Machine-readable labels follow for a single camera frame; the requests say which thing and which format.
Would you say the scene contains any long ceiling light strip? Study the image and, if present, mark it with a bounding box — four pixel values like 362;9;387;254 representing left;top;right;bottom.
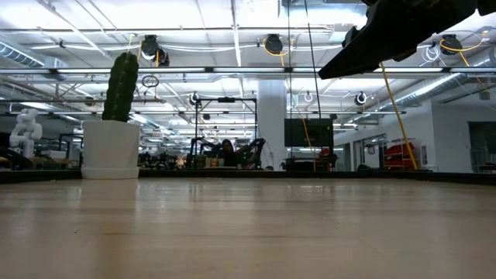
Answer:
0;66;496;75

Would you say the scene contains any green cactus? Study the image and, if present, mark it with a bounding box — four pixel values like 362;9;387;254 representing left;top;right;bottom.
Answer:
101;51;140;123

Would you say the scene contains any person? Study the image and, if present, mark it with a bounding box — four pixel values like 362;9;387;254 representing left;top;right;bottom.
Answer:
220;139;238;167

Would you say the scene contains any white building pillar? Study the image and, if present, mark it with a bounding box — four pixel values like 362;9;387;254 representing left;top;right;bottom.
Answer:
257;79;288;171

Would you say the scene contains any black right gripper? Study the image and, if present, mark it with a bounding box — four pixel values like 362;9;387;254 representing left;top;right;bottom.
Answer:
317;0;496;81

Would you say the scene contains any black background screen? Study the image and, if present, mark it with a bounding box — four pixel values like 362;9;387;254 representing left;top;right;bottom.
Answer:
284;118;335;148

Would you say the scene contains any black background station frame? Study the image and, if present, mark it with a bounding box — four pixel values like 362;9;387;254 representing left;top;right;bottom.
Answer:
195;97;259;170

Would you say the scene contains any yellow hanging cable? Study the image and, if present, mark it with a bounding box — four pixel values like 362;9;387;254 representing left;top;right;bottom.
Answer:
379;61;419;171

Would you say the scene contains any white hexagonal plant pot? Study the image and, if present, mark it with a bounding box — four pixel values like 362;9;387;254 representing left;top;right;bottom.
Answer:
80;119;141;180

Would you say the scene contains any dark doorway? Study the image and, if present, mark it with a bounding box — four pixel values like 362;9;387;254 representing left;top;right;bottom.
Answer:
467;121;496;174

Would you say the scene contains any black aluminium table frame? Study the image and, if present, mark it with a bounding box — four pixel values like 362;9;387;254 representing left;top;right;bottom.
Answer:
0;169;496;185

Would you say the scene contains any black hanging cable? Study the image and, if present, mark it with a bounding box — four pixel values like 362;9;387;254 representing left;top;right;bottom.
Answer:
304;0;322;121

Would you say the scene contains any red storage bin rack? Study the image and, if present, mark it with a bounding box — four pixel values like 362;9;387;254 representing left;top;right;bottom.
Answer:
383;142;418;171

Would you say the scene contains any silver ceiling air duct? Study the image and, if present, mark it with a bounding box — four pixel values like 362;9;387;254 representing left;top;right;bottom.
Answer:
381;57;496;110
0;40;46;69

